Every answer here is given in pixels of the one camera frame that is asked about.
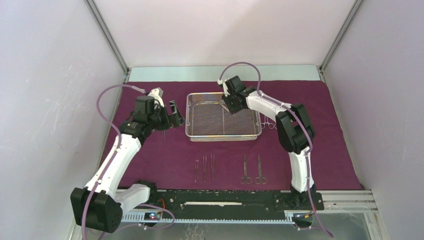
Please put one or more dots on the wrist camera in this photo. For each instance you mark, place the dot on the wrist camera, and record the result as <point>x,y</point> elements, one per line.
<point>231,86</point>
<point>147,104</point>

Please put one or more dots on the steel forceps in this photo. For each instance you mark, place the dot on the steel forceps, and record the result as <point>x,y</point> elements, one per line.
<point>245,179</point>
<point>260,179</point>
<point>266,123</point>

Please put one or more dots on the left corner aluminium post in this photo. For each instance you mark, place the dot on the left corner aluminium post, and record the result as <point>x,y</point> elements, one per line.
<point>105,31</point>

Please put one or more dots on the corner aluminium post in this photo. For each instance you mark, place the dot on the corner aluminium post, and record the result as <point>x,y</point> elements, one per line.
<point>105,31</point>
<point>353,12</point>

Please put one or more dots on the grey cable duct strip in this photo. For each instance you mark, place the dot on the grey cable duct strip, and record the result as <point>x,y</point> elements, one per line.
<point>139,217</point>

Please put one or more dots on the steel instrument tray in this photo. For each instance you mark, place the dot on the steel instrument tray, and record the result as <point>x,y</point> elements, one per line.
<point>207,121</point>

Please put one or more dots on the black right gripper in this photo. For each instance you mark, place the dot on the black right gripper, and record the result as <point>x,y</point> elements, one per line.
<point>226,98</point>

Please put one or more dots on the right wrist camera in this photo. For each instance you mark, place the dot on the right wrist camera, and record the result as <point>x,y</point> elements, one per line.
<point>231,86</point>

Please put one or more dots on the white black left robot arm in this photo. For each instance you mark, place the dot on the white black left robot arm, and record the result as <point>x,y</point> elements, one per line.
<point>99,205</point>

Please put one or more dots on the aluminium frame rail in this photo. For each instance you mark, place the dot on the aluminium frame rail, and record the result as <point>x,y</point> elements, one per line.
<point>335,200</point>

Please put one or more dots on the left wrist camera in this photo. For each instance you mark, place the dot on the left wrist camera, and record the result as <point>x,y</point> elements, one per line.
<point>147,104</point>

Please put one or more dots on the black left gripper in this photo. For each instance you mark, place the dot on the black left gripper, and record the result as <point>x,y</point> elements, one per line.
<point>170,120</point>

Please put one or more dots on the maroon surgical wrap cloth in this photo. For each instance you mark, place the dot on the maroon surgical wrap cloth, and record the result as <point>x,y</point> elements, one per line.
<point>170,162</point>

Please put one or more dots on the grey scalpel handle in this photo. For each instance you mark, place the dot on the grey scalpel handle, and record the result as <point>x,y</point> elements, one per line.
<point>226,108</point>

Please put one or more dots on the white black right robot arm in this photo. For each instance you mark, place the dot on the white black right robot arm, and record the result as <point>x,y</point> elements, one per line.
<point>294,129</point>

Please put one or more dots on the right corner aluminium post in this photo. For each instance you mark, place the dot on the right corner aluminium post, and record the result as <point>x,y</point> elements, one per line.
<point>353,12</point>

